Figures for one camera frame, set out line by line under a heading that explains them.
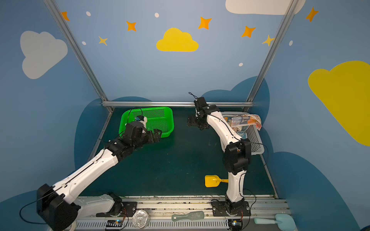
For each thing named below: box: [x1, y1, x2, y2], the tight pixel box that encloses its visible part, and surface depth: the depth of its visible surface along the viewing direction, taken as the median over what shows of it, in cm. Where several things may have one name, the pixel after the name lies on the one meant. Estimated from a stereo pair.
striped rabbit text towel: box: [230, 113, 263, 131], surface depth 102 cm
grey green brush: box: [171, 210, 205, 222], surface depth 74 cm
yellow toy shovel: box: [204, 174, 229, 188], surface depth 85 cm
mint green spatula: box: [253, 213, 297, 231], surface depth 73 cm
